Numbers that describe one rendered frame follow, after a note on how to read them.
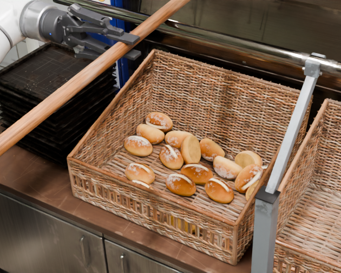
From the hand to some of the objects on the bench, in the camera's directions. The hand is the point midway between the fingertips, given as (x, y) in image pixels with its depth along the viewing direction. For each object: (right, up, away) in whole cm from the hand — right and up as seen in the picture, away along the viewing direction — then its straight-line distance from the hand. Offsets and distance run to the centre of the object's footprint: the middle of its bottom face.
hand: (124, 44), depth 141 cm
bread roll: (+13, -24, +68) cm, 74 cm away
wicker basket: (+16, -34, +56) cm, 68 cm away
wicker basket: (+67, -51, +31) cm, 90 cm away
